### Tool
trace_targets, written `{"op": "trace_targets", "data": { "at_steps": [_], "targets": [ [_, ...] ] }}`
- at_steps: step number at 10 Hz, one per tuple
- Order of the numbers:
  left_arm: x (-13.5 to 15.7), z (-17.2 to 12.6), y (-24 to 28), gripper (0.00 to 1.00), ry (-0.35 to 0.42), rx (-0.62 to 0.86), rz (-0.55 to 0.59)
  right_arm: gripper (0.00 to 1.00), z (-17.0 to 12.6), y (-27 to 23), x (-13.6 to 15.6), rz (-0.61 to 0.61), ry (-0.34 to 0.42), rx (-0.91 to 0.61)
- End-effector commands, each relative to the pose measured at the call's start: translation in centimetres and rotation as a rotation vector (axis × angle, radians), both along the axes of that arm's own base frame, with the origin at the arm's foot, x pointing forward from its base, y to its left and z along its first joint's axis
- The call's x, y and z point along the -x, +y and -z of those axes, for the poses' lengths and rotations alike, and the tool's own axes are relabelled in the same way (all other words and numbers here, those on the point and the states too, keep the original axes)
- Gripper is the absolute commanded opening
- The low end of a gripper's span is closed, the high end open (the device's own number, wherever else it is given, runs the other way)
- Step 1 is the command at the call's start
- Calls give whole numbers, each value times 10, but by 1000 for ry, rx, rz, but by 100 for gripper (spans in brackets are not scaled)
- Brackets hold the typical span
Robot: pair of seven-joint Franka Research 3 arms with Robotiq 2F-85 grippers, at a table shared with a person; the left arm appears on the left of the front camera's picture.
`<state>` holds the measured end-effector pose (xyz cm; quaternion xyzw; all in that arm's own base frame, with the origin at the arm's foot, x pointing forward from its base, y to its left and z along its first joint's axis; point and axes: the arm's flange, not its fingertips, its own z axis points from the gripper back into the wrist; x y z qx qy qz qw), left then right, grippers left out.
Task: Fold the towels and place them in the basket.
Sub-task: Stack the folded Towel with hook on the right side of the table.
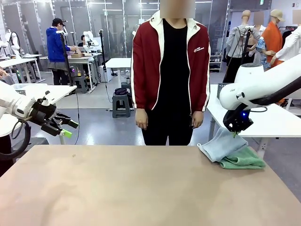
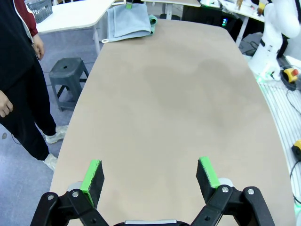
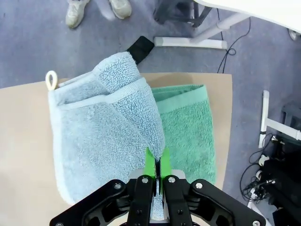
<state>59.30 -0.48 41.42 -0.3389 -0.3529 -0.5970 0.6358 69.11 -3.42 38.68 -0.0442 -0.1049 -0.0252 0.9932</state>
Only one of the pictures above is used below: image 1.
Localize white background workbench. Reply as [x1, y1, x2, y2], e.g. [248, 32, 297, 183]
[68, 55, 102, 91]
[0, 57, 42, 83]

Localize person in red jacket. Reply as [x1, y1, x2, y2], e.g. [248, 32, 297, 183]
[130, 0, 212, 146]

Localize white background table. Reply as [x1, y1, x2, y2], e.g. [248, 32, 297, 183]
[105, 57, 132, 88]

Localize person's right hand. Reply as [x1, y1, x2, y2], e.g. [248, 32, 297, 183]
[135, 109, 149, 130]

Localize person's left hand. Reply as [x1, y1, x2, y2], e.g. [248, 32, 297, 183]
[190, 111, 204, 129]

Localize dark garments on rack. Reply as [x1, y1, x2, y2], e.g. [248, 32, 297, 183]
[278, 25, 297, 48]

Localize person's right forearm red sleeve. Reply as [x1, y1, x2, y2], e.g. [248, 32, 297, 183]
[131, 80, 148, 111]

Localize mannequin in grey shirt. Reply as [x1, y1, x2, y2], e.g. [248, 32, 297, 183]
[223, 9, 262, 83]

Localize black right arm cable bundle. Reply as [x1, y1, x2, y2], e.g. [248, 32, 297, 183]
[249, 76, 301, 113]

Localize person in blue hoodie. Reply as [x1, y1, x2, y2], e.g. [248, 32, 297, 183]
[46, 17, 77, 85]

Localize white storage shelf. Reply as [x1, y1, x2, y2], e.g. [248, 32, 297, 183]
[209, 55, 223, 73]

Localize mannequin in orange vest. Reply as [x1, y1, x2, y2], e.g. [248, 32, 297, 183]
[261, 9, 285, 68]

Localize white side table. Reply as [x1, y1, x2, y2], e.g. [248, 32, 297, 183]
[206, 84, 301, 161]
[11, 83, 78, 145]

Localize green terry towel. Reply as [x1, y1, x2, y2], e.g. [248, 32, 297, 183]
[220, 145, 266, 170]

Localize person in blue floral top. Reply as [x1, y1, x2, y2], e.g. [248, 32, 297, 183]
[253, 11, 278, 70]

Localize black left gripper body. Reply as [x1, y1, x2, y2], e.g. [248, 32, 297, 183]
[29, 101, 64, 137]

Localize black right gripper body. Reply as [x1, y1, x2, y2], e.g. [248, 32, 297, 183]
[222, 109, 254, 132]

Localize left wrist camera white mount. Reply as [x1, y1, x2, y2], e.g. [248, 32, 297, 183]
[37, 90, 51, 107]

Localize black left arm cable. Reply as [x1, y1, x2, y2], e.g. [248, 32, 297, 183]
[0, 119, 32, 161]

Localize person's left forearm red sleeve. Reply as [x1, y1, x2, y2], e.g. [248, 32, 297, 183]
[194, 80, 211, 113]

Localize mannequin white shirt orange trousers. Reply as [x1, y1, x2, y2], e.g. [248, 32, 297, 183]
[269, 10, 301, 68]

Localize grey plastic step stool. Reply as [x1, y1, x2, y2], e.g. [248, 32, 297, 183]
[72, 75, 88, 94]
[121, 81, 134, 95]
[112, 93, 131, 118]

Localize black tripod pole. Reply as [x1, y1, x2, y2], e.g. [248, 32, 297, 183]
[98, 29, 107, 71]
[55, 23, 74, 87]
[239, 25, 254, 66]

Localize light blue terry towel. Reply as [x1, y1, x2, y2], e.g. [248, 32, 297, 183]
[197, 127, 249, 163]

